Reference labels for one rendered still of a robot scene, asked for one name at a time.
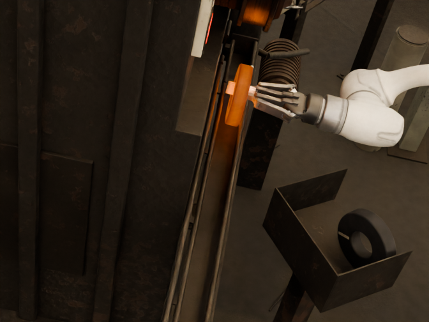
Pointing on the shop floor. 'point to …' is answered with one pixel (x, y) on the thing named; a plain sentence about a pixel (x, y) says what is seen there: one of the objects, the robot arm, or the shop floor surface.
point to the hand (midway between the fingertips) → (240, 90)
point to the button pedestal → (414, 130)
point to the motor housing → (265, 141)
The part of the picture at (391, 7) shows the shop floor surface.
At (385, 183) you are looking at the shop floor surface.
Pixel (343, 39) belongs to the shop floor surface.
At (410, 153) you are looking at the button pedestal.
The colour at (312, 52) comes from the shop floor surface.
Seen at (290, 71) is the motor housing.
